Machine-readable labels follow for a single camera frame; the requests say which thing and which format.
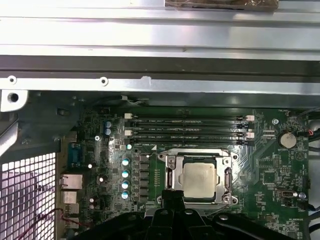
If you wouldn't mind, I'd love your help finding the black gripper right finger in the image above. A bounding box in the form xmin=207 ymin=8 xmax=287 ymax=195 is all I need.
xmin=174 ymin=189 xmax=302 ymax=240

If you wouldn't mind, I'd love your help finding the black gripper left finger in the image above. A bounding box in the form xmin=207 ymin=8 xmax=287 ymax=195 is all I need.
xmin=86 ymin=189 xmax=176 ymax=240

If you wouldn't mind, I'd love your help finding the metal socket locking lever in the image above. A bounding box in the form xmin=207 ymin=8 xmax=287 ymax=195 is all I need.
xmin=163 ymin=154 xmax=175 ymax=192
xmin=224 ymin=159 xmax=235 ymax=198

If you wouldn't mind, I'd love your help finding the silver square CPU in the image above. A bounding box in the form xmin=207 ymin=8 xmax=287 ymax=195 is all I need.
xmin=182 ymin=156 xmax=218 ymax=199

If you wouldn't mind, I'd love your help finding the metal socket cover frame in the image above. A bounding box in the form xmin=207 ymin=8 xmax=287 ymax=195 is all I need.
xmin=164 ymin=152 xmax=233 ymax=204

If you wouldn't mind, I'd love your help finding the CPU socket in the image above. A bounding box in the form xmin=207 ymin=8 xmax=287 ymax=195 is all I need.
xmin=156 ymin=147 xmax=240 ymax=206

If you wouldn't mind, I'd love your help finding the RAM slot with black clips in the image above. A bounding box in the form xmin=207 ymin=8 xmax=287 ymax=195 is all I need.
xmin=131 ymin=137 xmax=251 ymax=145
xmin=131 ymin=121 xmax=251 ymax=129

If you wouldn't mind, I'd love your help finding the RAM slot with white clips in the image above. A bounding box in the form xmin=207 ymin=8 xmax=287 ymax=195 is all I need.
xmin=124 ymin=129 xmax=255 ymax=138
xmin=124 ymin=112 xmax=255 ymax=121

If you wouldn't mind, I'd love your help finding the green motherboard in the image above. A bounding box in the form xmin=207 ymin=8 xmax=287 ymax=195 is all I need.
xmin=59 ymin=106 xmax=320 ymax=240

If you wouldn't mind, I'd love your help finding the black open PC case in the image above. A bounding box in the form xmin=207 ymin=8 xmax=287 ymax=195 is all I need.
xmin=0 ymin=53 xmax=320 ymax=240

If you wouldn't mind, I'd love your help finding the silver coin battery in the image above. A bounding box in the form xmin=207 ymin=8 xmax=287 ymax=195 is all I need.
xmin=277 ymin=131 xmax=298 ymax=149

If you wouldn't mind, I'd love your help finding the thin red wire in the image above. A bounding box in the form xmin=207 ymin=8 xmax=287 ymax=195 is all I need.
xmin=55 ymin=206 xmax=89 ymax=229

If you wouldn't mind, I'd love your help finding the black wire with red plug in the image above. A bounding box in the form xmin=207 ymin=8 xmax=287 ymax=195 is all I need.
xmin=297 ymin=128 xmax=320 ymax=138

